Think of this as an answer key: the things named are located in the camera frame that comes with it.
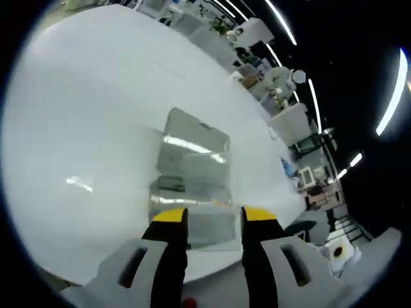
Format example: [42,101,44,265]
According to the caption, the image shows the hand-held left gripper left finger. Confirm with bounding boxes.
[60,207,189,308]

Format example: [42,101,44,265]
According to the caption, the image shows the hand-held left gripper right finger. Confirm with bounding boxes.
[241,205,354,308]

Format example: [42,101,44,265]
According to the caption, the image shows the grey transparent guide fixture box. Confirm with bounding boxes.
[148,107,241,251]

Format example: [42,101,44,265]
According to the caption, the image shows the blue packet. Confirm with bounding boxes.
[281,157,295,177]

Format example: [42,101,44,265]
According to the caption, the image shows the white partition panel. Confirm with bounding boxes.
[268,102,309,145]

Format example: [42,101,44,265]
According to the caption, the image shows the green potted plant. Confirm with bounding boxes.
[211,19,232,35]

